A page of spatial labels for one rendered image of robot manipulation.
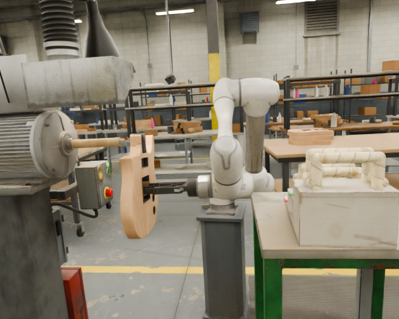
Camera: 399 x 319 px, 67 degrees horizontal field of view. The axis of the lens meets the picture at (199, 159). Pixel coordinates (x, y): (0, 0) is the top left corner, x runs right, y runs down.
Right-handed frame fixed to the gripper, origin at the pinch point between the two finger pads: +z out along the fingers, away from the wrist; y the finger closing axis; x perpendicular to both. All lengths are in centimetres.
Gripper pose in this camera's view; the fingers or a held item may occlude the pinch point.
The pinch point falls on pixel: (146, 188)
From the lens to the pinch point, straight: 120.6
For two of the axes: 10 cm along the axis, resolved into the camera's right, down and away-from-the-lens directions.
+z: -9.9, 0.4, 1.2
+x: -0.5, -10.0, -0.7
